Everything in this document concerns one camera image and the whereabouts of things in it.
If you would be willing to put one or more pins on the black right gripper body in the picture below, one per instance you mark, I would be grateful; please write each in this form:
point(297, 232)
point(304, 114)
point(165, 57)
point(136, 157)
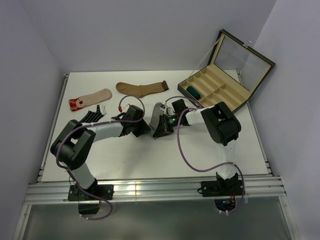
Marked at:
point(168, 123)

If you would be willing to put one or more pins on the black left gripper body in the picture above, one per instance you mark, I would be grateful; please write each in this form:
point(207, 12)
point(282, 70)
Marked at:
point(139, 127)

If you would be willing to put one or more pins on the grey striped sock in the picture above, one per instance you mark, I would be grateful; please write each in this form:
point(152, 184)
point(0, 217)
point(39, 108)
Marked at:
point(158, 110)

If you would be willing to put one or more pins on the brown long sock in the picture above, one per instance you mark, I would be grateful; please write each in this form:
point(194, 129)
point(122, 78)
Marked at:
point(141, 91)

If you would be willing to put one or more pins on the green christmas bear sock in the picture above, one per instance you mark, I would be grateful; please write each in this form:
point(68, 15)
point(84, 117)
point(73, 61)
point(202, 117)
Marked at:
point(193, 92)

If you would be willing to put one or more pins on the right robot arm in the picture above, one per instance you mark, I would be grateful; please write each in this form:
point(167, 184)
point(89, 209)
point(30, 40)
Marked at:
point(221, 124)

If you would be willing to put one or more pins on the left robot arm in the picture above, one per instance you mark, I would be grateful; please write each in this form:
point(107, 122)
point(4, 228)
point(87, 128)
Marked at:
point(72, 146)

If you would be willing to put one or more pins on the black white striped sock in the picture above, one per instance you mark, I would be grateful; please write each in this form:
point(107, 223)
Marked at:
point(94, 116)

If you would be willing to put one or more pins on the beige red reindeer sock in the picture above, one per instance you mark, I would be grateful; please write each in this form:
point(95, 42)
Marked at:
point(88, 100)

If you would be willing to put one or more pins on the black compartment organizer box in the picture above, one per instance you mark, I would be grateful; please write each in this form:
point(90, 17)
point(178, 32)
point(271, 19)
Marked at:
point(232, 75)

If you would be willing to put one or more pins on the aluminium frame rail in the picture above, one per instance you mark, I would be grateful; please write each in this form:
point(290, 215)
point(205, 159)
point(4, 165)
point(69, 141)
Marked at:
point(170, 189)

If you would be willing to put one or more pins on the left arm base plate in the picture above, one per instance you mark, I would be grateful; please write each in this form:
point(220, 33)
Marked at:
point(104, 191)

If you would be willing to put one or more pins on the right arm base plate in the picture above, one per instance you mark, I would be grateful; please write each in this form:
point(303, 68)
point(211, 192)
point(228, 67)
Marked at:
point(220, 188)

